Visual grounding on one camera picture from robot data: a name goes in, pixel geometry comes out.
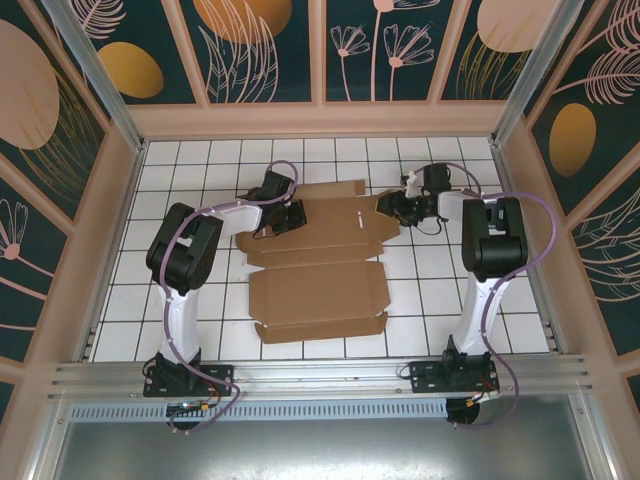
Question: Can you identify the brown cardboard paper box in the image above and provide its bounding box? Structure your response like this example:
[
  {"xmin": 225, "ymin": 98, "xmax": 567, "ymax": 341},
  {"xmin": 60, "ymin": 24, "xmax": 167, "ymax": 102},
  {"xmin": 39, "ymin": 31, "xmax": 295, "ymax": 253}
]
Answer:
[{"xmin": 234, "ymin": 180, "xmax": 401, "ymax": 345}]

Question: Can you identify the grey metal sheet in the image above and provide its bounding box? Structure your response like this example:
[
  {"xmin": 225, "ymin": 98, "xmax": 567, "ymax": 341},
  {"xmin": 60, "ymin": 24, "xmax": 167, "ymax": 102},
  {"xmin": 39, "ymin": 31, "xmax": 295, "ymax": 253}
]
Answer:
[{"xmin": 29, "ymin": 392, "xmax": 619, "ymax": 480}]

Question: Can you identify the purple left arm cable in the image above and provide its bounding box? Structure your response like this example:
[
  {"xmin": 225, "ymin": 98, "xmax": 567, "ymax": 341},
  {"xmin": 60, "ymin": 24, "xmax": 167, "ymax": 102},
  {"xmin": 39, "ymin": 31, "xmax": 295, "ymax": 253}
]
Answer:
[{"xmin": 157, "ymin": 159, "xmax": 300, "ymax": 434}]

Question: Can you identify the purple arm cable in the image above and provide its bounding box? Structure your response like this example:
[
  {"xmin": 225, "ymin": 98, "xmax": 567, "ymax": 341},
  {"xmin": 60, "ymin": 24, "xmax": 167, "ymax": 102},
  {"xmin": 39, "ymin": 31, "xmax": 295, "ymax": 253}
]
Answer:
[
  {"xmin": 447, "ymin": 162, "xmax": 557, "ymax": 431},
  {"xmin": 157, "ymin": 159, "xmax": 300, "ymax": 434}
]

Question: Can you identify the dark floral wall panel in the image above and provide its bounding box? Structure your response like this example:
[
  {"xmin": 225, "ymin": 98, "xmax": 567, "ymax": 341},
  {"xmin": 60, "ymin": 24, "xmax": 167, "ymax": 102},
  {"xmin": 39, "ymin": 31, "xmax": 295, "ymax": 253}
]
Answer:
[
  {"xmin": 438, "ymin": 0, "xmax": 569, "ymax": 101},
  {"xmin": 69, "ymin": 0, "xmax": 209, "ymax": 106},
  {"xmin": 569, "ymin": 184, "xmax": 640, "ymax": 357},
  {"xmin": 178, "ymin": 0, "xmax": 314, "ymax": 105},
  {"xmin": 0, "ymin": 162, "xmax": 69, "ymax": 361},
  {"xmin": 324, "ymin": 0, "xmax": 459, "ymax": 104},
  {"xmin": 529, "ymin": 0, "xmax": 640, "ymax": 217},
  {"xmin": 0, "ymin": 0, "xmax": 110, "ymax": 221}
]

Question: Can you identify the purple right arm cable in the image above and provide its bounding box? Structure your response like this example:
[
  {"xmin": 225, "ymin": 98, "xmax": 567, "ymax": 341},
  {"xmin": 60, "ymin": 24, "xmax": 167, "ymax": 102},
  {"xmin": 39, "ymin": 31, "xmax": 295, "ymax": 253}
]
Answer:
[{"xmin": 447, "ymin": 162, "xmax": 557, "ymax": 431}]

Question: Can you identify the aluminium mounting rail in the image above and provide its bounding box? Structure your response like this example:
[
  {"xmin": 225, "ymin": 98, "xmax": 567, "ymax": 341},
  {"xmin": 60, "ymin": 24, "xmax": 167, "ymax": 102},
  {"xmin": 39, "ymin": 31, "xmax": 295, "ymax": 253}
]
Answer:
[{"xmin": 47, "ymin": 353, "xmax": 594, "ymax": 401}]

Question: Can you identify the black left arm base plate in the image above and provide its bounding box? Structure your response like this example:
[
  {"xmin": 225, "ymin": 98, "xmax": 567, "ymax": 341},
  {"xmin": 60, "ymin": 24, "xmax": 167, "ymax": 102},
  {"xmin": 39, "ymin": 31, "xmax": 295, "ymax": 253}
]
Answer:
[{"xmin": 143, "ymin": 363, "xmax": 236, "ymax": 399}]

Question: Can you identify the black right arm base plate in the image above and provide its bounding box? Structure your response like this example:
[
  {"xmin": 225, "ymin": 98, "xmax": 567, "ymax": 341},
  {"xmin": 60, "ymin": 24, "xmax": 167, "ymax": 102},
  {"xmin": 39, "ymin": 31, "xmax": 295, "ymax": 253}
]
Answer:
[{"xmin": 408, "ymin": 360, "xmax": 501, "ymax": 396}]

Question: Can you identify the aluminium frame post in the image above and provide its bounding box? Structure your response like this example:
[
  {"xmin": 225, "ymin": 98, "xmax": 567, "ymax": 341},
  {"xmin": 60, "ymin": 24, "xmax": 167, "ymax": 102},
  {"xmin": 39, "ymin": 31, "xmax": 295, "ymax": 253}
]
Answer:
[
  {"xmin": 490, "ymin": 0, "xmax": 599, "ymax": 151},
  {"xmin": 40, "ymin": 0, "xmax": 147, "ymax": 152}
]

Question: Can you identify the aluminium table edge rail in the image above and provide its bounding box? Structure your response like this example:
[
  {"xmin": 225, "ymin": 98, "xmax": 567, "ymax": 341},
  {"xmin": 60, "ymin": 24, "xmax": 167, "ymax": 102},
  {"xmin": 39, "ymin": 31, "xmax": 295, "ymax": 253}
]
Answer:
[
  {"xmin": 489, "ymin": 142, "xmax": 560, "ymax": 355},
  {"xmin": 74, "ymin": 141, "xmax": 147, "ymax": 362}
]

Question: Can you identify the grey slotted cable duct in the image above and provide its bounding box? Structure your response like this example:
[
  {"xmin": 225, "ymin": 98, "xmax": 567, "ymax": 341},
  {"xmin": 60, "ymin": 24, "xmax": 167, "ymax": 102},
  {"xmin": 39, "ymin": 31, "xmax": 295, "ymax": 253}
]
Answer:
[{"xmin": 67, "ymin": 397, "xmax": 449, "ymax": 422}]

